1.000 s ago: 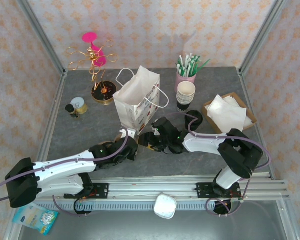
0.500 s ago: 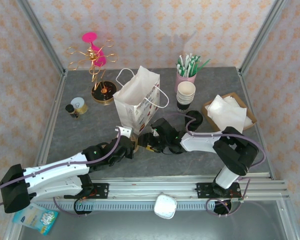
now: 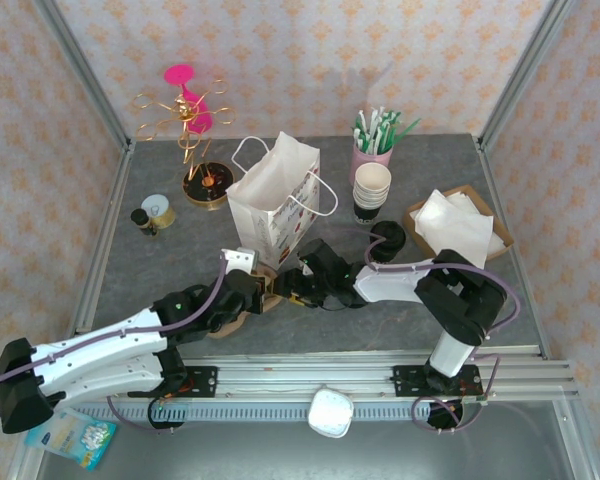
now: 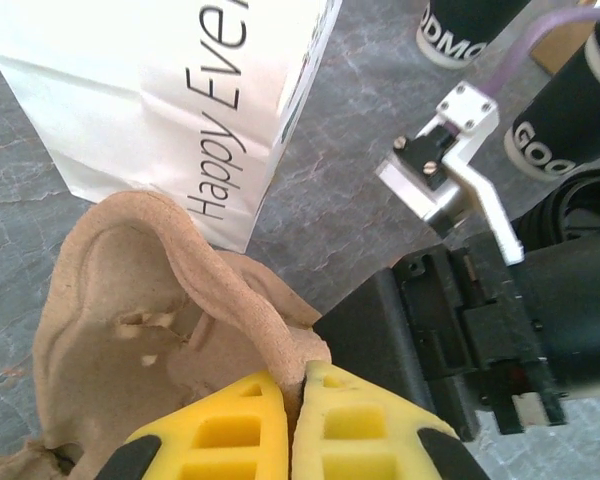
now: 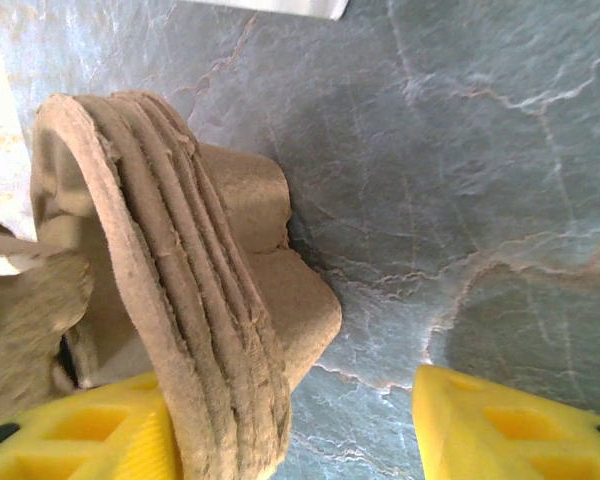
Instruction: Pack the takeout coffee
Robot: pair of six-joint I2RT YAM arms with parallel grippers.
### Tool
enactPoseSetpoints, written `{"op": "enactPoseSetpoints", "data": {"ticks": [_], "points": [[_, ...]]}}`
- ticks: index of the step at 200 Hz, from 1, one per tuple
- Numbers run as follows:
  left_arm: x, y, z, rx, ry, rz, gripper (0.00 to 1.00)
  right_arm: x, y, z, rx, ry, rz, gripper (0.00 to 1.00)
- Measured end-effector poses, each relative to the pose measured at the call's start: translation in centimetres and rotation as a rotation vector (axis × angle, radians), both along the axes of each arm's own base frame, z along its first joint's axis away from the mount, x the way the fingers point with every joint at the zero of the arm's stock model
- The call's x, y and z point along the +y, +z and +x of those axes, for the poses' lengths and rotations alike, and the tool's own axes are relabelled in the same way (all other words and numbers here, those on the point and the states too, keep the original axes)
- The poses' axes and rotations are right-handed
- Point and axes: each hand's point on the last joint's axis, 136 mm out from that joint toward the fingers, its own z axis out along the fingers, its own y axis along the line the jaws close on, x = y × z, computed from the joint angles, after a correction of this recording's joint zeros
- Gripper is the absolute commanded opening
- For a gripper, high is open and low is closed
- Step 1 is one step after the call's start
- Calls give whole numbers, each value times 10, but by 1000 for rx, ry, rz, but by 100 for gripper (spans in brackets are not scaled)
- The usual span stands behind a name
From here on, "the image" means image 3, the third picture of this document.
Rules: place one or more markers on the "brown pulp cup carrier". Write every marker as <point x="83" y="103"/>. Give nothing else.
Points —
<point x="267" y="270"/>

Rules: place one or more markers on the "white printed paper bag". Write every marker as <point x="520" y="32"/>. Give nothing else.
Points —
<point x="260" y="225"/>

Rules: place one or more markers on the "black paper coffee cup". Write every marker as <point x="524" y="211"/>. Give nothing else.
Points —
<point x="389" y="254"/>

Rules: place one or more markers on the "black plastic cup lid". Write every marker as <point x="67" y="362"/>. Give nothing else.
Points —
<point x="390" y="231"/>

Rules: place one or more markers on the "stack of black paper cups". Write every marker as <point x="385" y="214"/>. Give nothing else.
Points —
<point x="372" y="180"/>

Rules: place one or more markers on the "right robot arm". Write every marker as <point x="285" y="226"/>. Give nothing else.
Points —
<point x="460" y="300"/>

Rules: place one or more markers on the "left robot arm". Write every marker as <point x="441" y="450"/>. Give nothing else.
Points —
<point x="100" y="345"/>

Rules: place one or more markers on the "brown cardboard napkin tray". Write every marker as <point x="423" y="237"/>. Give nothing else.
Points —
<point x="427" y="245"/>

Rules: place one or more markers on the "small dark bottle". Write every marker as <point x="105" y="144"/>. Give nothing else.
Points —
<point x="141" y="219"/>

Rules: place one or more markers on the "white plastic device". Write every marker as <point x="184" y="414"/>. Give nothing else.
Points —
<point x="330" y="410"/>

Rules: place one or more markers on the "gold tin can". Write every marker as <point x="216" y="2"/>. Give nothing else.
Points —
<point x="156" y="205"/>

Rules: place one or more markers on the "pink straw holder cup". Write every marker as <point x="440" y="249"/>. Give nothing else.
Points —
<point x="372" y="156"/>

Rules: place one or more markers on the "white paper napkin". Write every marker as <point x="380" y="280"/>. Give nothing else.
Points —
<point x="467" y="201"/>
<point x="455" y="230"/>

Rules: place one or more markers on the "green white wrapped straw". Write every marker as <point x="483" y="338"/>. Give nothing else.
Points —
<point x="383" y="120"/>
<point x="358" y="137"/>
<point x="393" y="122"/>
<point x="362" y="125"/>
<point x="405" y="131"/>
<point x="374" y="122"/>

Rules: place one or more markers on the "blue snack packet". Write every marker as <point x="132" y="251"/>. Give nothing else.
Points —
<point x="75" y="440"/>

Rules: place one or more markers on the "pink plastic wine glass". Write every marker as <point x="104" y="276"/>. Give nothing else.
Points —
<point x="177" y="75"/>

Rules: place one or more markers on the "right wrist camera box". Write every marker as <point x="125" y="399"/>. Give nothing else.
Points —
<point x="308" y="267"/>

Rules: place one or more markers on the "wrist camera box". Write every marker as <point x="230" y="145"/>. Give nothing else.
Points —
<point x="238" y="260"/>
<point x="308" y="267"/>

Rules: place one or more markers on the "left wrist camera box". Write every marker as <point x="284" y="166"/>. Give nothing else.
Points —
<point x="238" y="260"/>

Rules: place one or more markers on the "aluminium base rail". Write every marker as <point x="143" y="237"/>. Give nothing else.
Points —
<point x="300" y="375"/>

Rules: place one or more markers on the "aluminium table side rail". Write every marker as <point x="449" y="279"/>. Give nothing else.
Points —
<point x="100" y="250"/>
<point x="494" y="175"/>

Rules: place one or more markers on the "aluminium frame post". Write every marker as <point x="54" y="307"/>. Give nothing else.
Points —
<point x="85" y="75"/>
<point x="524" y="75"/>

